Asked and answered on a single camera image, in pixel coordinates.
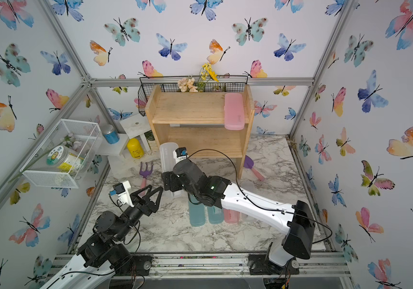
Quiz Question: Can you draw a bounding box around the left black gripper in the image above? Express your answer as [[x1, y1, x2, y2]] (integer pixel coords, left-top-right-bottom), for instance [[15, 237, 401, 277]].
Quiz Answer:
[[112, 185, 160, 243]]

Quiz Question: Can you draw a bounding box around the teal pencil case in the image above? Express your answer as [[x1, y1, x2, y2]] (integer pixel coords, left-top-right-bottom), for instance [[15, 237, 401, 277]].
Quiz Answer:
[[207, 207, 224, 225], [188, 195, 206, 227]]

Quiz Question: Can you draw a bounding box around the pink pencil case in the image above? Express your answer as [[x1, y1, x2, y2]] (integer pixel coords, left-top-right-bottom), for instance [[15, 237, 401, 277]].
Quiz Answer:
[[223, 209, 241, 224], [224, 93, 245, 131]]

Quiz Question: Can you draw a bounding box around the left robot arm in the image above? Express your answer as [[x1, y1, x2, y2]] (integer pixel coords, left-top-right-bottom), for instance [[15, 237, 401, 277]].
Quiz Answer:
[[42, 185, 163, 289]]

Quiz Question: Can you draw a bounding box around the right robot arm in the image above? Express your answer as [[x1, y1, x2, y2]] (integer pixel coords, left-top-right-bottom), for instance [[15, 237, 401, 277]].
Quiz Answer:
[[162, 159, 316, 267]]

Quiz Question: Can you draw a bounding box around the wooden two-tier shelf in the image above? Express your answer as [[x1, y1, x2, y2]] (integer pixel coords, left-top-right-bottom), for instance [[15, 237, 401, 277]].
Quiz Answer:
[[145, 84, 255, 175]]

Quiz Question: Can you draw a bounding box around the purple garden fork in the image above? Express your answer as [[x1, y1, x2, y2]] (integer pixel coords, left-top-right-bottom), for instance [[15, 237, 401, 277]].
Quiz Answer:
[[139, 162, 153, 189]]

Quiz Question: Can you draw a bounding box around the white step block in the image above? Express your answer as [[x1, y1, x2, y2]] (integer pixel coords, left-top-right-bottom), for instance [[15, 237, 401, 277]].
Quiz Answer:
[[96, 133, 157, 178]]

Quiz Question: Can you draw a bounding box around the yellow bottle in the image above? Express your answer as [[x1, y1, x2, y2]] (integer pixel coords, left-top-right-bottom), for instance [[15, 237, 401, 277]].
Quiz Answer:
[[126, 138, 144, 159]]

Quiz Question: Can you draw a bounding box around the small potted plant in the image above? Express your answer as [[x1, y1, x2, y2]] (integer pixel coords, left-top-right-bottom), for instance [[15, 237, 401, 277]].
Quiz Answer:
[[144, 131, 155, 142]]

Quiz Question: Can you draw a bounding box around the white small stool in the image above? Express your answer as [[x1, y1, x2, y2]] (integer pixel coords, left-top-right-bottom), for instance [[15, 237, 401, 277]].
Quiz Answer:
[[120, 114, 151, 152]]

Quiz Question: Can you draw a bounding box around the blue tin can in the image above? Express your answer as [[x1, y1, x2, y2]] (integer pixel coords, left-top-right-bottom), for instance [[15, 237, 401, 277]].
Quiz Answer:
[[101, 125, 120, 145]]

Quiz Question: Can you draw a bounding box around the purple pink garden trowel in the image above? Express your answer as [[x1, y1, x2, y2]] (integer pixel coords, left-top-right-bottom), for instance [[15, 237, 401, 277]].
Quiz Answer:
[[244, 155, 265, 181]]

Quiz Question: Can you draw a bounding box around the clear jar colourful lid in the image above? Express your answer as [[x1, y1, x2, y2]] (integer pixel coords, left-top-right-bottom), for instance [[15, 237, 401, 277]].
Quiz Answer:
[[46, 145, 84, 173]]

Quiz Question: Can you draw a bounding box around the artificial flower bunch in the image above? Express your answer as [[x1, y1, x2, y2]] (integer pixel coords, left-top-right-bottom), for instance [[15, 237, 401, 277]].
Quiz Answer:
[[177, 63, 219, 93]]

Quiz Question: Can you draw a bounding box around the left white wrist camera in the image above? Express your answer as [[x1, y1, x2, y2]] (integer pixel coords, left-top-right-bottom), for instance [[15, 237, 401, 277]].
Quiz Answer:
[[109, 181, 134, 208]]

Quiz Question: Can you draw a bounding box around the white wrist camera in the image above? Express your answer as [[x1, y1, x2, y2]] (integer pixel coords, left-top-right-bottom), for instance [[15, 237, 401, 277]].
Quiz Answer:
[[109, 181, 134, 208], [173, 147, 189, 164]]

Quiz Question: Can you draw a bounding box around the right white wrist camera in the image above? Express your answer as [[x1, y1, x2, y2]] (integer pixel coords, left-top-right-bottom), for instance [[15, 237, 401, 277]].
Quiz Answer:
[[173, 147, 189, 164]]

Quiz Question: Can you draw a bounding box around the white mesh wall basket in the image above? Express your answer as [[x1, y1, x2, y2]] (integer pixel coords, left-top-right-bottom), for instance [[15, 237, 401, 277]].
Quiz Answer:
[[20, 119, 104, 189]]

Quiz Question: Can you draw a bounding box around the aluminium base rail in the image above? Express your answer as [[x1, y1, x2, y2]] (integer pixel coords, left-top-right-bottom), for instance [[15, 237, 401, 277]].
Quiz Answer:
[[47, 252, 352, 281]]

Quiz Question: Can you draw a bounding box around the black wire basket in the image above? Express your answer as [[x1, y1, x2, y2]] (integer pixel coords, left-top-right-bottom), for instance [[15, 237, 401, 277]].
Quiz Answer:
[[137, 74, 250, 116]]

